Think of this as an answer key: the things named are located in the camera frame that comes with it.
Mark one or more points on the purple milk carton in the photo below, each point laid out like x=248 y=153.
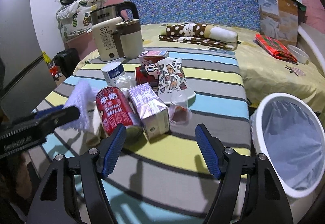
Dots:
x=153 y=113

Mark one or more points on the striped tablecloth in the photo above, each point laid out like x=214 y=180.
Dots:
x=164 y=180

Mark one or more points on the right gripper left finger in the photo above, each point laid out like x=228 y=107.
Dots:
x=56 y=198

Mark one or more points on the red plaid cloth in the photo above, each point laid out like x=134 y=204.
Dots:
x=275 y=48

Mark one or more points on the red milk drink can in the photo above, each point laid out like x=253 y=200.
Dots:
x=114 y=109

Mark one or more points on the brown polka dot pillow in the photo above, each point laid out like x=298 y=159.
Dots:
x=201 y=30

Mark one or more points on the patterned paper cup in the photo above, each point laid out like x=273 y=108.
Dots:
x=172 y=79

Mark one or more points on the red cartoon can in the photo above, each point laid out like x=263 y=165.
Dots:
x=148 y=73

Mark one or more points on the brown cream mug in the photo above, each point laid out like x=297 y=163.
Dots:
x=128 y=39

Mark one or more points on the yellow bed sheet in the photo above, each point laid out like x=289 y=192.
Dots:
x=262 y=74

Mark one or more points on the cream water warmer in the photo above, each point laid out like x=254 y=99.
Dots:
x=103 y=34

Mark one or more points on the white foam fruit net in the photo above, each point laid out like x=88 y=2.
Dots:
x=82 y=95

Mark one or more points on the grey refrigerator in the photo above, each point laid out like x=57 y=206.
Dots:
x=26 y=77

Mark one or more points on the white blue yogurt cup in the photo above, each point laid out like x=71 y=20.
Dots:
x=112 y=71

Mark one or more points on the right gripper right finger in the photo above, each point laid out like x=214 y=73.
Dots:
x=265 y=200

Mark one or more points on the white bowl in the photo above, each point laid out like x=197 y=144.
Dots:
x=299 y=54

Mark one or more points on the pineapple print bundle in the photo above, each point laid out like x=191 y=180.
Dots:
x=74 y=19

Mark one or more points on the black suitcase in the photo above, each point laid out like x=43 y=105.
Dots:
x=67 y=60

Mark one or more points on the red toy box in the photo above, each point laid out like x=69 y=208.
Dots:
x=56 y=73

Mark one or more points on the white trash bin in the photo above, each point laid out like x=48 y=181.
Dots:
x=289 y=133

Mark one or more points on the pink storage box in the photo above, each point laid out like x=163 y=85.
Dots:
x=83 y=43

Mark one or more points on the clear plastic cup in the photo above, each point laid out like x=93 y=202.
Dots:
x=179 y=113

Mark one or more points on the crumpled white tissue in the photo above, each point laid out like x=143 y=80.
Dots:
x=126 y=82

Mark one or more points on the brown polka dot blanket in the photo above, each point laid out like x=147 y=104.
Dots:
x=200 y=41

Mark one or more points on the stainless steel kettle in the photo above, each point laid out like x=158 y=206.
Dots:
x=112 y=11

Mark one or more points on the pink strawberry milk carton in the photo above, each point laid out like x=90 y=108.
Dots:
x=152 y=57

